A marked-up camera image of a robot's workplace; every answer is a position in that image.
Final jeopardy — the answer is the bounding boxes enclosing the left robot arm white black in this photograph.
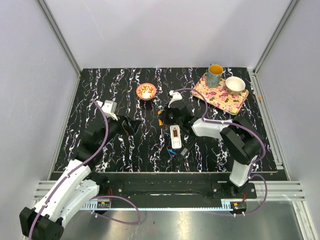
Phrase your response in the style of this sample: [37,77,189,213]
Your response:
[19,116,142,240]

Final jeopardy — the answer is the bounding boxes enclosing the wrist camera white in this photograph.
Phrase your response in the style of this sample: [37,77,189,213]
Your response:
[168,90,183,108]
[97,100,118,121]

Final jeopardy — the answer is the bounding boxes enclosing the purple cable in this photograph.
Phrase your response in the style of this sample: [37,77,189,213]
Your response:
[27,99,142,240]
[174,87,268,217]

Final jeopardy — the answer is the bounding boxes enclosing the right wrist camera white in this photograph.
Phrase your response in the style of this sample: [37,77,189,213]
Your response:
[168,90,183,108]

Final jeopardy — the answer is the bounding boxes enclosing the white remote black batteries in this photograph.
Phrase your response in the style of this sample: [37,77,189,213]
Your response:
[170,125,182,150]

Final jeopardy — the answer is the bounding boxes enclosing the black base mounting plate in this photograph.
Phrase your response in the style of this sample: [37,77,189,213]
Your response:
[88,172,257,211]

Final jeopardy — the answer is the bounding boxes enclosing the floral tray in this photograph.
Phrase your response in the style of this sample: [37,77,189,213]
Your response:
[191,72,249,116]

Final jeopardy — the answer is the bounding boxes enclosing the blue mug yellow inside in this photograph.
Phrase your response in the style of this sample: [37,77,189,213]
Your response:
[205,64,224,88]

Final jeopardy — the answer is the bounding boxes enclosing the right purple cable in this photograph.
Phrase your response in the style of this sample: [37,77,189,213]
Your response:
[174,87,268,217]

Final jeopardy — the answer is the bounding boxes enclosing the orange patterned small bowl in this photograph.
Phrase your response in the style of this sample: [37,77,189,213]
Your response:
[136,82,157,101]

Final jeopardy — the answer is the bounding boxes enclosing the orange handled screwdriver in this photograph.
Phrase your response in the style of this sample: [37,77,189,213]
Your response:
[157,110,164,135]

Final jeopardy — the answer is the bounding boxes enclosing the black remote blue batteries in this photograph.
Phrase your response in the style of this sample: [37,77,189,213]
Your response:
[176,137,197,161]

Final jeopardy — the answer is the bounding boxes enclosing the blue battery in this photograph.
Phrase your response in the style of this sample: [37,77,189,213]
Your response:
[168,149,176,155]

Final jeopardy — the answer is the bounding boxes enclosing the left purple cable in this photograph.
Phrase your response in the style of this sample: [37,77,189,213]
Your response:
[27,99,142,240]

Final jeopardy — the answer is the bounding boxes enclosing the cream white bowl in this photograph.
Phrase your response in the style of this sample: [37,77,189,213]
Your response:
[225,76,246,95]

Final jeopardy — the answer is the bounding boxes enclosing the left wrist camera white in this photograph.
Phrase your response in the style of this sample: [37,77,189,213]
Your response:
[97,100,118,121]

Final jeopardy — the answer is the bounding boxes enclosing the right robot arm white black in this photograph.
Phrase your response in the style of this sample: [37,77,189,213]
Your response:
[158,106,266,198]

